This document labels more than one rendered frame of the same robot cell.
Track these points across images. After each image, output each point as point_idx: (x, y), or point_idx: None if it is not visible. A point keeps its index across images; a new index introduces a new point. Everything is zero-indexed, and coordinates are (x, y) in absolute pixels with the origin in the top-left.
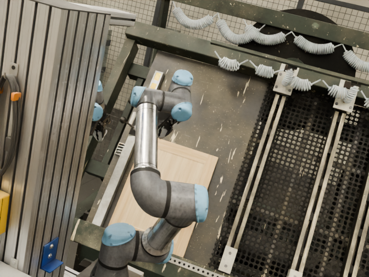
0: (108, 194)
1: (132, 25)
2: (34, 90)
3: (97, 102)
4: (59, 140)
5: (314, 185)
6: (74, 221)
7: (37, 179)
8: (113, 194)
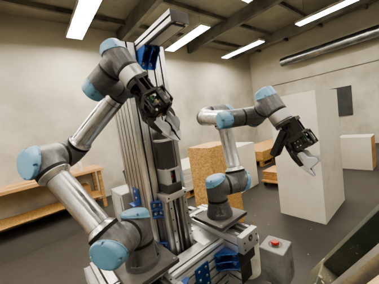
0: (341, 278)
1: (168, 21)
2: None
3: (265, 113)
4: (120, 123)
5: None
6: (313, 282)
7: (119, 142)
8: (343, 282)
